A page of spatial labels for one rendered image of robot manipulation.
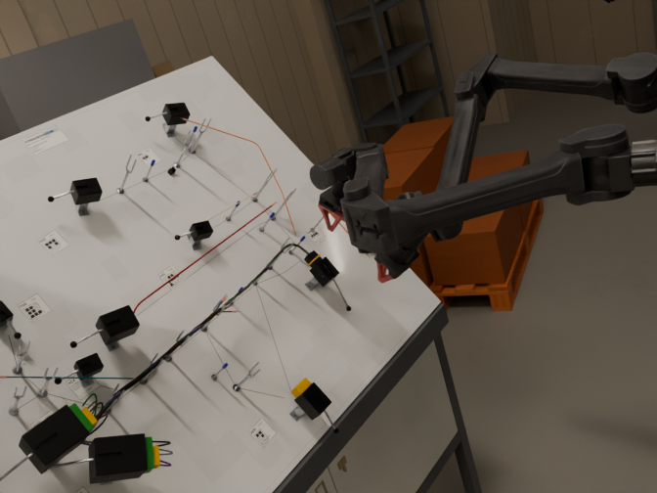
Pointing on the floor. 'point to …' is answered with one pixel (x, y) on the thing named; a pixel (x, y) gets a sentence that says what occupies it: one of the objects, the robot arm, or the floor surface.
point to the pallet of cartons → (503, 238)
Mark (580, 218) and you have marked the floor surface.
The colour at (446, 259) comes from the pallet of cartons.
